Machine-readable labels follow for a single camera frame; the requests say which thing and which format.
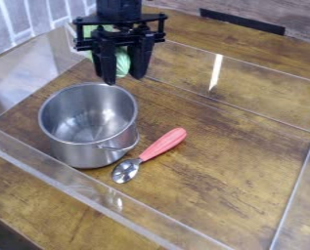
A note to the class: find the silver metal pot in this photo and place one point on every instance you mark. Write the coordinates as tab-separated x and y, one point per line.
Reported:
88	119

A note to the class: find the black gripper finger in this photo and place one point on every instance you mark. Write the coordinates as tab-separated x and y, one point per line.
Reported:
106	61
140	53

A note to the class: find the black wall strip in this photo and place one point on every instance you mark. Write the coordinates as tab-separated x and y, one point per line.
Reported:
262	26

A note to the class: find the green bitter gourd toy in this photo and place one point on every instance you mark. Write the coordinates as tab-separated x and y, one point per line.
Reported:
122	51

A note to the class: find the clear acrylic tray wall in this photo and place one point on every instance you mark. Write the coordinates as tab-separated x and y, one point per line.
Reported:
229	191

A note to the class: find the red-handled metal spoon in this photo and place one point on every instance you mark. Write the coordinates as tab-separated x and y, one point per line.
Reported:
127	169

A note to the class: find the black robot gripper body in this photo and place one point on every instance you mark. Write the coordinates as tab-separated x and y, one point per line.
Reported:
119	23

